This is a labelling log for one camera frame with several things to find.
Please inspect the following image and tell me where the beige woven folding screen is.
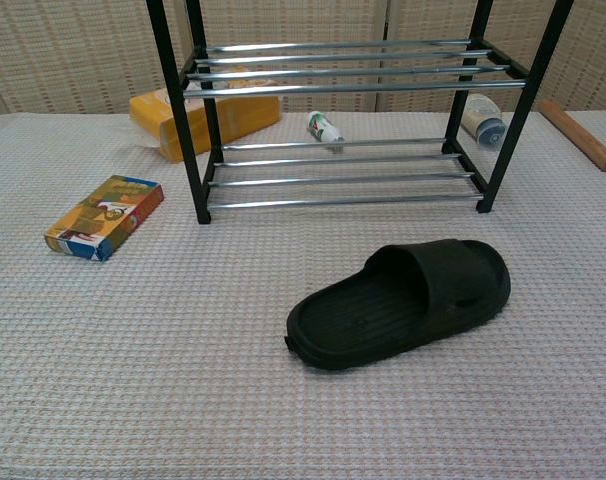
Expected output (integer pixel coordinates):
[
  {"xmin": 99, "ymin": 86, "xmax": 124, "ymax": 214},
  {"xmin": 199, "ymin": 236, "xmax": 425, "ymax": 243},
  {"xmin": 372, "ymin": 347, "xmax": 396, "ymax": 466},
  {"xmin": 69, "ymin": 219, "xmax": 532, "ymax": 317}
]
[{"xmin": 0, "ymin": 0, "xmax": 606, "ymax": 116}]

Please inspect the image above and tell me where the yellow tissue pack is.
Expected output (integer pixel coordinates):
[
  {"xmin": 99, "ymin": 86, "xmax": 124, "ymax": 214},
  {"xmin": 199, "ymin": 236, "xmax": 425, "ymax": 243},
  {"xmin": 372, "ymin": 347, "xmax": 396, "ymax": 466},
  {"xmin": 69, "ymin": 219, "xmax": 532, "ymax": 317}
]
[{"xmin": 128, "ymin": 64, "xmax": 282, "ymax": 164}]

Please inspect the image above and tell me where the cream jar with blue lid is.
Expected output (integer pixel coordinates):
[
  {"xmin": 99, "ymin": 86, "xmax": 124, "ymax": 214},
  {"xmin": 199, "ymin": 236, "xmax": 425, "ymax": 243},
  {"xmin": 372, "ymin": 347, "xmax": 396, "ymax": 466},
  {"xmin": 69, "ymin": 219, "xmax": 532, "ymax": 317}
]
[{"xmin": 460, "ymin": 93, "xmax": 508, "ymax": 150}]

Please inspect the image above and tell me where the white waffle table cloth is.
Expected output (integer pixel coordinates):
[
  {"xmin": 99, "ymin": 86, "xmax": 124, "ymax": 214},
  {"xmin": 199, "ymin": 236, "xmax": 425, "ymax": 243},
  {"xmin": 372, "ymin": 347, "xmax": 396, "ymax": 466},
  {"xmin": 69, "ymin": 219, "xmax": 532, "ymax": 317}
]
[{"xmin": 0, "ymin": 110, "xmax": 606, "ymax": 480}]

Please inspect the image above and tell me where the small white green bottle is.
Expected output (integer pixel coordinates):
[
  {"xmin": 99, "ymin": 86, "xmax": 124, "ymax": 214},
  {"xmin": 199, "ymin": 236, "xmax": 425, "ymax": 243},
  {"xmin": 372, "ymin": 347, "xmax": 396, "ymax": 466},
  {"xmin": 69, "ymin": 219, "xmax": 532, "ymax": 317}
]
[{"xmin": 306, "ymin": 110, "xmax": 345, "ymax": 144}]

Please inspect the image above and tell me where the wooden rolling pin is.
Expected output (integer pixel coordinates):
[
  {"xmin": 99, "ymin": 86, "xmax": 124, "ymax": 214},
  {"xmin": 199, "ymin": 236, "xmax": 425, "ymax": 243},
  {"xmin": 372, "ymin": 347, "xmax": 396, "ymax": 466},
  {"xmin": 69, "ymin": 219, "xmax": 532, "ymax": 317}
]
[{"xmin": 537, "ymin": 98, "xmax": 606, "ymax": 173}]

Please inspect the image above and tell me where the colourful printed cardboard box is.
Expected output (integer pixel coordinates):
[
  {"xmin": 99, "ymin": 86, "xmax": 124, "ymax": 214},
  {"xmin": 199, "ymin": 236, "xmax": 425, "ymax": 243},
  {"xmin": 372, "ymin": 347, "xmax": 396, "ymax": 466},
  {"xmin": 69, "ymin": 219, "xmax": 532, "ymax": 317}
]
[{"xmin": 43, "ymin": 174, "xmax": 165, "ymax": 263}]

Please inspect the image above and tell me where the black metal shoe rack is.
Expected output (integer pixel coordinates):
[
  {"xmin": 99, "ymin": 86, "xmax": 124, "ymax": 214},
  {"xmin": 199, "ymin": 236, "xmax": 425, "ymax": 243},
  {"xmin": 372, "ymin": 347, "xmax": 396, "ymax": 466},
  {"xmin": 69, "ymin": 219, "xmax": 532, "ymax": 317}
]
[{"xmin": 145, "ymin": 0, "xmax": 575, "ymax": 225}]

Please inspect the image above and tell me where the black rubber slide sandal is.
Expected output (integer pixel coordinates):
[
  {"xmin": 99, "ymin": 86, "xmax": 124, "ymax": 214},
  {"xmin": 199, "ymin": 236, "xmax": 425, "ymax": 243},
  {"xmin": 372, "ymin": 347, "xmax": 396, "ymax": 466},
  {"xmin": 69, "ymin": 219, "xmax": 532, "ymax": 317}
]
[{"xmin": 284, "ymin": 238, "xmax": 512, "ymax": 372}]

